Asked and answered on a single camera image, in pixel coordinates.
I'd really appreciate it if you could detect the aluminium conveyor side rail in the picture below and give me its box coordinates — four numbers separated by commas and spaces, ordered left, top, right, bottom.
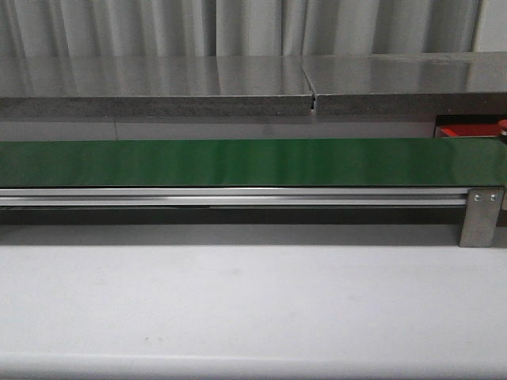
1, 188, 469, 207

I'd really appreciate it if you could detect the steel conveyor support bracket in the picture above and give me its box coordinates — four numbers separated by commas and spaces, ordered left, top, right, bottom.
459, 188, 505, 248

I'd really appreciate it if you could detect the right steel counter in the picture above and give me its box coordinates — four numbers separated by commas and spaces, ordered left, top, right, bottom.
302, 51, 506, 116

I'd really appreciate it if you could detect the steel counter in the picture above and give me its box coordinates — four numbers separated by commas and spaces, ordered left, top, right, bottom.
302, 51, 506, 116
1, 56, 313, 119

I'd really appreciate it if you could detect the red plastic bin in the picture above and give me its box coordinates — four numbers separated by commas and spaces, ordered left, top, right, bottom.
437, 123, 501, 138

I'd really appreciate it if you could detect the left steel counter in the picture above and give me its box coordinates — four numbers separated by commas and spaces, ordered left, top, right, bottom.
1, 56, 313, 119

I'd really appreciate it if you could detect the green conveyor belt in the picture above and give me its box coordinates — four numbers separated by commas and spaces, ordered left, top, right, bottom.
1, 138, 506, 188

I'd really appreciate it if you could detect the grey pleated curtain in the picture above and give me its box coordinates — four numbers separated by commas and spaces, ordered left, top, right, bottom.
1, 1, 482, 58

